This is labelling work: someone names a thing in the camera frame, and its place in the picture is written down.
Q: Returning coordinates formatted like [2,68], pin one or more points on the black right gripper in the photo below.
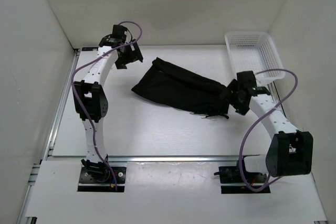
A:
[241,108]

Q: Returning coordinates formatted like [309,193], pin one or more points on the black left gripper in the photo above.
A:
[134,55]

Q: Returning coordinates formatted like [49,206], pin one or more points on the black shorts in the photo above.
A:
[168,84]

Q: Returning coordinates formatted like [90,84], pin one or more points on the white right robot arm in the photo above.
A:
[290,150]

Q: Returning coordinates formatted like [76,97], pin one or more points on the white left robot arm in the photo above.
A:
[91,102]

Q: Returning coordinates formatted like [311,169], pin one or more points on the white perforated plastic basket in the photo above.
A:
[254,51]

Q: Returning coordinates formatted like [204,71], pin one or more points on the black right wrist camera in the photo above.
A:
[246,79]

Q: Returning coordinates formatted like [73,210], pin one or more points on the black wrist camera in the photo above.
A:
[246,79]
[119,32]

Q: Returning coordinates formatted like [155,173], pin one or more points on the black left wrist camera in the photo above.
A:
[119,32]

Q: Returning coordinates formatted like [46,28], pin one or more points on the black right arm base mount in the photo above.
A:
[232,183]

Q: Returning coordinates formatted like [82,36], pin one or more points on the aluminium front rail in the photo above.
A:
[172,158]

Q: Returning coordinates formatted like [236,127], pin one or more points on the aluminium rail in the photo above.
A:
[49,144]
[172,158]
[276,98]

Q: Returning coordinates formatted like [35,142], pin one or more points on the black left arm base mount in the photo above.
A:
[100,179]

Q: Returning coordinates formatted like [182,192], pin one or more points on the aluminium right side rail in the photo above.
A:
[276,98]

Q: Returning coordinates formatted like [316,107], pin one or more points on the aluminium left side rail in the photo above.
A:
[49,144]

